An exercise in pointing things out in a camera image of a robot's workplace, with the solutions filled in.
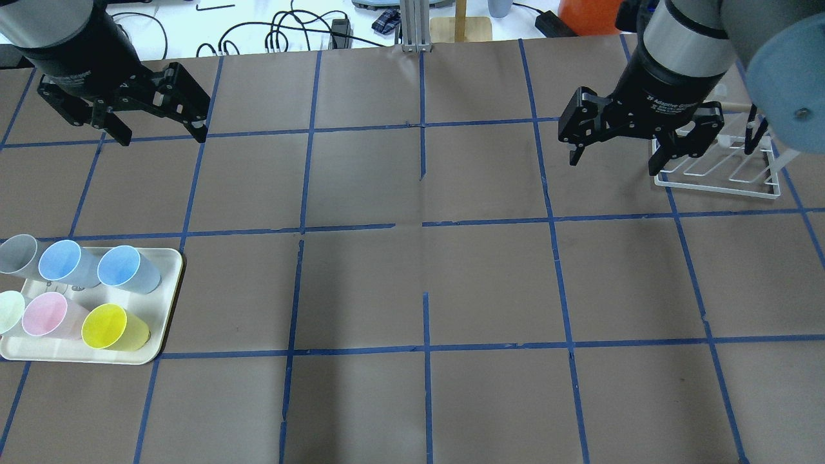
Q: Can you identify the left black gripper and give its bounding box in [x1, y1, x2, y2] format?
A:
[37, 26, 210, 146]

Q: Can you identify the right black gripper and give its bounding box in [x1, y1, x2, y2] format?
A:
[559, 49, 724, 177]

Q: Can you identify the yellow plastic cup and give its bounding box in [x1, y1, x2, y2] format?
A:
[81, 304, 151, 352]

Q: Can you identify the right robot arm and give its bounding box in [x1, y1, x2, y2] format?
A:
[559, 1, 824, 176]

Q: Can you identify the light blue cup outer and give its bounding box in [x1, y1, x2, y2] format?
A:
[97, 246, 162, 295]

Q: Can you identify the light blue cup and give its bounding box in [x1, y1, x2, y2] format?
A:
[97, 246, 162, 295]
[38, 240, 101, 288]

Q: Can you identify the light blue cup middle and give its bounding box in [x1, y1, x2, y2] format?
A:
[38, 240, 101, 288]

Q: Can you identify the grey plastic cup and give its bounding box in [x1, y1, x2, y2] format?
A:
[1, 234, 49, 282]

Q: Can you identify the pink plastic cup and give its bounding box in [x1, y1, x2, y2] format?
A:
[21, 293, 90, 340]

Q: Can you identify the pale green plastic cup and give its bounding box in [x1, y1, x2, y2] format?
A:
[1, 291, 31, 337]

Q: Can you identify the orange round object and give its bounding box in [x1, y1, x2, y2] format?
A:
[558, 1, 622, 36]

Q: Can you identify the black power adapter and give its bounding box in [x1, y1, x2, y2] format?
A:
[534, 10, 578, 38]

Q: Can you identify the cream plastic tray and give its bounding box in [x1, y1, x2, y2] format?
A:
[1, 247, 184, 366]

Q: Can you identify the wooden stand base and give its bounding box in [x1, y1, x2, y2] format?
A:
[429, 1, 492, 43]

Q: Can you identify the black power brick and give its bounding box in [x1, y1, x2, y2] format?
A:
[328, 17, 353, 50]

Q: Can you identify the blue checkered cloth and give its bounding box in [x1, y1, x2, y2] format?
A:
[371, 8, 402, 35]

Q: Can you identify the white wire dish rack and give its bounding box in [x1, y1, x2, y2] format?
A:
[654, 102, 799, 200]

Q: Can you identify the black cable bundle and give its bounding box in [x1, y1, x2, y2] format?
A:
[197, 0, 397, 57]

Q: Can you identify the aluminium frame post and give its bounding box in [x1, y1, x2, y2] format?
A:
[400, 1, 431, 53]

